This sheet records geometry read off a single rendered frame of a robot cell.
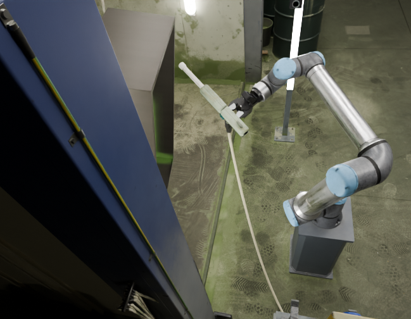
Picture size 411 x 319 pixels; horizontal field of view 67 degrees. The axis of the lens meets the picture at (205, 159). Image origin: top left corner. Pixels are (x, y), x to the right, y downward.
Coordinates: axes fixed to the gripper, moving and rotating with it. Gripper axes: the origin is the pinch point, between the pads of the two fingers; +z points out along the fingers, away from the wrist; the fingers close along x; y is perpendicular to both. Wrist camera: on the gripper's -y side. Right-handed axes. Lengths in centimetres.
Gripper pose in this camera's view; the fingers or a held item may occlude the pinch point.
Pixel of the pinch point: (226, 118)
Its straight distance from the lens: 150.1
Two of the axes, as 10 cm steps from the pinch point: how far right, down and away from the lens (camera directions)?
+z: -7.6, 6.4, -1.4
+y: 0.6, 2.7, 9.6
